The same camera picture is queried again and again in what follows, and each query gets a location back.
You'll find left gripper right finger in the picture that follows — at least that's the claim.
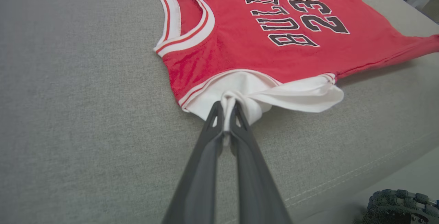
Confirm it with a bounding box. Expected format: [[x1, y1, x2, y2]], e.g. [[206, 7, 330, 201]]
[[230, 101, 293, 224]]

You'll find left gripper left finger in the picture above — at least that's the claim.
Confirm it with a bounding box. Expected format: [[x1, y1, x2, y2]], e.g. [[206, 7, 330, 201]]
[[162, 101, 225, 224]]

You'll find red white basketball jersey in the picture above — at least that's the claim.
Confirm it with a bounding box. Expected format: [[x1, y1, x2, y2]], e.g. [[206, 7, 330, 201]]
[[150, 0, 439, 126]]

